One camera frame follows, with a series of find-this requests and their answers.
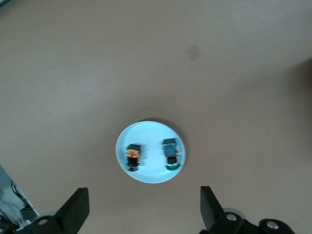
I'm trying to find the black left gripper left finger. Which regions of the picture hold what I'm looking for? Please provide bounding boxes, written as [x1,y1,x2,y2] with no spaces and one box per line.
[0,187,90,234]

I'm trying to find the light blue round plate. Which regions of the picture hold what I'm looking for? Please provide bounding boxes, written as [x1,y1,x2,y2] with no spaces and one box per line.
[115,120,186,184]

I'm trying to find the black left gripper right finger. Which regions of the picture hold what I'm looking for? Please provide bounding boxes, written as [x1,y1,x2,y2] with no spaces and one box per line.
[198,186,296,234]

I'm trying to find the orange push button switch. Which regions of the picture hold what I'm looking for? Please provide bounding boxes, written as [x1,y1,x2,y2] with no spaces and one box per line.
[125,143,143,172]

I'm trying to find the blue push button switch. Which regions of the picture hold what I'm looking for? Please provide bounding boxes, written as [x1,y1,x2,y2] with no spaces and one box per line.
[161,138,182,171]

